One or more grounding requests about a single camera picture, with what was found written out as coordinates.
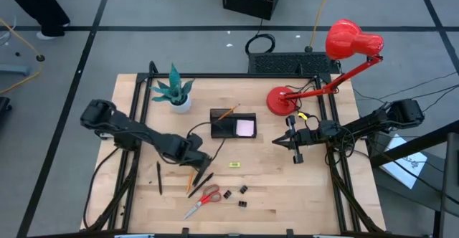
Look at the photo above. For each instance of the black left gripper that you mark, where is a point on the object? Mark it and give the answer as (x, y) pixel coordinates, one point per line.
(186, 155)

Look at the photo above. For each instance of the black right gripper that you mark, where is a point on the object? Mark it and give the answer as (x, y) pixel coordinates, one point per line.
(292, 137)

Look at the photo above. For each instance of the black pen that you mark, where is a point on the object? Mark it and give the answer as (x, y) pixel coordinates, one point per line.
(208, 179)
(159, 179)

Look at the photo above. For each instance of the yellow-green eraser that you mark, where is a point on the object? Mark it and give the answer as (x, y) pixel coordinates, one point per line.
(235, 164)

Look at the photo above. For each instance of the black binder clip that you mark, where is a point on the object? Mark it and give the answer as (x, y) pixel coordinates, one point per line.
(243, 189)
(242, 204)
(227, 194)

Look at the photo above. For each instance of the pink sticky note pad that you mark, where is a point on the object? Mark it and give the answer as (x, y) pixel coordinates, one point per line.
(245, 128)

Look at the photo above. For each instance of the black mesh desk organizer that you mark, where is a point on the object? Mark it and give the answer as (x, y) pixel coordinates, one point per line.
(224, 128)

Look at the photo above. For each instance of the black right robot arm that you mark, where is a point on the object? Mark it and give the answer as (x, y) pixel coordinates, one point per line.
(376, 121)

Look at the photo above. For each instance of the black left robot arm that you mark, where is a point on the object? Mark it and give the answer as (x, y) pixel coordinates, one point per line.
(143, 134)

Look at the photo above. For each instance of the white plant pot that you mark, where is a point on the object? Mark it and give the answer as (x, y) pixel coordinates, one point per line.
(183, 108)

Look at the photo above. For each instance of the black mesh crate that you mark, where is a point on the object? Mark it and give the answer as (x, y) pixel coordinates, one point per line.
(292, 63)

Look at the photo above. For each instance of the green snake plant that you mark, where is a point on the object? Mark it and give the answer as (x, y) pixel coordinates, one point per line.
(174, 87)

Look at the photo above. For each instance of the white printed sheet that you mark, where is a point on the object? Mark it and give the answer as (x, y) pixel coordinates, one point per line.
(403, 161)

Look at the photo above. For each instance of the red desk lamp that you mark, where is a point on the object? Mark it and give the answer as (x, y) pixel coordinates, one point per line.
(353, 39)

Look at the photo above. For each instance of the black computer case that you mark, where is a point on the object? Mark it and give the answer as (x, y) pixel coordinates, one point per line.
(251, 1)

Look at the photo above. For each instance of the black metal stand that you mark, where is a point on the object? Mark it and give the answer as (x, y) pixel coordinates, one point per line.
(450, 166)

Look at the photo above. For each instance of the black chair base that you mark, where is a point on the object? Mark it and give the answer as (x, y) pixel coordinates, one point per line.
(4, 105)

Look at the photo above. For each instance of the grey furniture foot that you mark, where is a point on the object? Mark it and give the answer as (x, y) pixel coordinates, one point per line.
(14, 70)

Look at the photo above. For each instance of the person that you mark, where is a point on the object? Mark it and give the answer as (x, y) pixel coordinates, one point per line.
(36, 5)

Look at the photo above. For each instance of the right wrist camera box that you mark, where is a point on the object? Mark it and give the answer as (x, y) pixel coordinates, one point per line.
(307, 135)

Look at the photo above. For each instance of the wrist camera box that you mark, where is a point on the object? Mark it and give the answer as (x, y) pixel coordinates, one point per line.
(195, 141)
(307, 135)

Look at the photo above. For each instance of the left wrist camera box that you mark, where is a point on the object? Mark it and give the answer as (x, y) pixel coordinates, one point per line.
(195, 141)

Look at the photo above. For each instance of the black metal table frame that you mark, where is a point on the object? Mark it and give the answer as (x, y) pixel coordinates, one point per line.
(229, 75)

